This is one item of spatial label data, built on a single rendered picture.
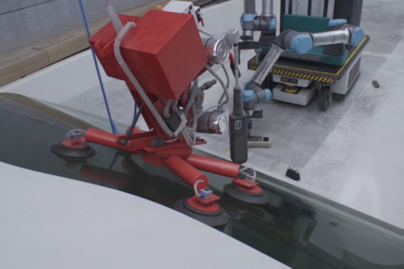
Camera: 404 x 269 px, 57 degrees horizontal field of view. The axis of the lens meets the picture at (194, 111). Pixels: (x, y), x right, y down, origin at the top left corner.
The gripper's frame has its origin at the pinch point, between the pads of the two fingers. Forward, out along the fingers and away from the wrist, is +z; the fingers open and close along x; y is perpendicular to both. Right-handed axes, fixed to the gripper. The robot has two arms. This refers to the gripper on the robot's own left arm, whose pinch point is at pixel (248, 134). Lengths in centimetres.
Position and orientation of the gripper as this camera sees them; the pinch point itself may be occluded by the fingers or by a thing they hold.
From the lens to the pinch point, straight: 248.9
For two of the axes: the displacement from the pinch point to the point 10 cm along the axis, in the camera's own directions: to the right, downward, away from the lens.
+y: -9.8, -0.1, 1.9
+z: 0.8, 8.7, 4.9
